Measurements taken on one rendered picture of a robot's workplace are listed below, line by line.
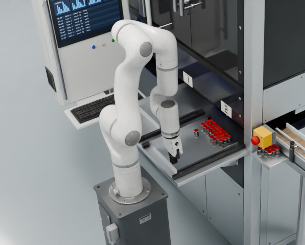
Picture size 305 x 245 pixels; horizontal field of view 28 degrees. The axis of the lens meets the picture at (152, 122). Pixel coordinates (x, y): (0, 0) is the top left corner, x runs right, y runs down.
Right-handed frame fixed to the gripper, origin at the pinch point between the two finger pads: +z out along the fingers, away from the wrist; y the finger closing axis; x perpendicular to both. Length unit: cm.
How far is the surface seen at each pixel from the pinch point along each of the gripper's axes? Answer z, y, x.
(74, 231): 92, 76, 34
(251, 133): -6.0, -12.3, -35.2
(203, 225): 93, 34, -34
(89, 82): 2, 89, 1
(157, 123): 1.0, 30.1, -9.1
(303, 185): 19, -33, -49
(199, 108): 1.3, 28.3, -33.1
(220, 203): 59, 14, -34
